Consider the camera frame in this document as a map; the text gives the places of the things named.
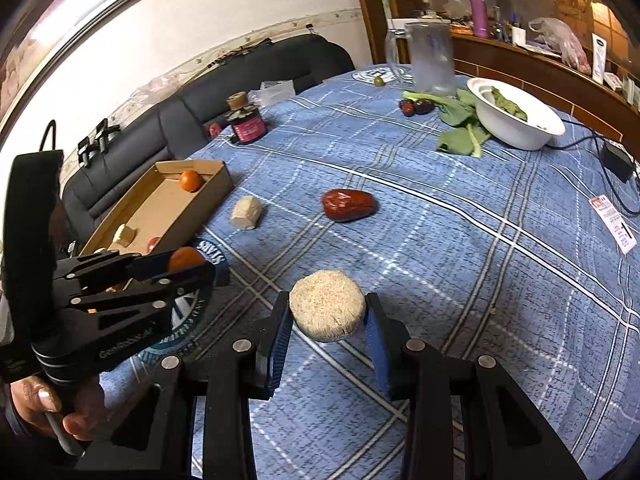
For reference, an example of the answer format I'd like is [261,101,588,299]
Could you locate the black sofa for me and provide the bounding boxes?
[60,35,356,241]

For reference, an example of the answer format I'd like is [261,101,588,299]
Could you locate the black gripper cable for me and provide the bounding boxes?
[39,120,58,153]

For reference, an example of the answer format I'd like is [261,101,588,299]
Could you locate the purple bottle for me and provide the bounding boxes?
[468,0,489,39]

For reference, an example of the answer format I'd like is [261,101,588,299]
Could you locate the clear plastic bag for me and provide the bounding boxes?
[247,80,296,107]

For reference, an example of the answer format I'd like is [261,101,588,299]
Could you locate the wooden cabinet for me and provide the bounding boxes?
[347,0,640,143]

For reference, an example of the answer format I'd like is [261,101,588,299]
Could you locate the pink and white plastic bag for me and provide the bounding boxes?
[528,16,593,73]

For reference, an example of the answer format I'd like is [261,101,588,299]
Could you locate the cardboard box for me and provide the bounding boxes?
[77,159,235,261]

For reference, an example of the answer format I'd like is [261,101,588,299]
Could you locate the tall white carton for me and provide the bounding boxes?
[591,33,608,81]

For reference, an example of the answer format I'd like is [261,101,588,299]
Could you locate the blue plaid tablecloth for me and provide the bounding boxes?
[75,62,640,480]

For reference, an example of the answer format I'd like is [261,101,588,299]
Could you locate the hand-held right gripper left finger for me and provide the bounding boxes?
[80,290,295,480]

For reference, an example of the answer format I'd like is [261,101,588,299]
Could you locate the black power adapter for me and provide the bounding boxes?
[600,141,636,183]

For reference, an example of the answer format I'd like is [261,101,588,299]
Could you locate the white bowl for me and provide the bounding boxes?
[466,76,567,151]

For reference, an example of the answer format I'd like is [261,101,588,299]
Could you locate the dark jar with cork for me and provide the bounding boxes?
[227,91,266,146]

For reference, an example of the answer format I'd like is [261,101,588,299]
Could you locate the white paper label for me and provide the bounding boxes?
[589,195,638,256]

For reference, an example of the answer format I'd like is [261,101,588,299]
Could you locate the clear glass pitcher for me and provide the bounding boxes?
[384,21,456,96]

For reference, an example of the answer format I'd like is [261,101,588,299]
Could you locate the framed picture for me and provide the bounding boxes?
[0,0,148,126]

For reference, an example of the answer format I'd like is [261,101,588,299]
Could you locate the black clips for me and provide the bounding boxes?
[77,119,121,167]

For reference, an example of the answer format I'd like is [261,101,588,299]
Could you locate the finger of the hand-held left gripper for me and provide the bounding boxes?
[50,251,173,293]
[65,262,217,336]

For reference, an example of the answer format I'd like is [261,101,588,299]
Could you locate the small orange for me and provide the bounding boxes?
[179,169,205,193]
[166,246,207,273]

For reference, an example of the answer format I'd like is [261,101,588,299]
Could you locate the large red date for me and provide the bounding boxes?
[321,188,377,222]

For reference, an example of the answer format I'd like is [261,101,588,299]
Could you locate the green leafy vegetable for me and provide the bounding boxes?
[402,89,493,158]

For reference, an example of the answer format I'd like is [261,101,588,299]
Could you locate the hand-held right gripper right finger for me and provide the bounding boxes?
[364,292,587,480]

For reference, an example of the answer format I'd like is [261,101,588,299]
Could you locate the person's left hand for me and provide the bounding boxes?
[10,374,108,443]

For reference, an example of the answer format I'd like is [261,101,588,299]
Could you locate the green leaves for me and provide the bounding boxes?
[487,86,530,122]

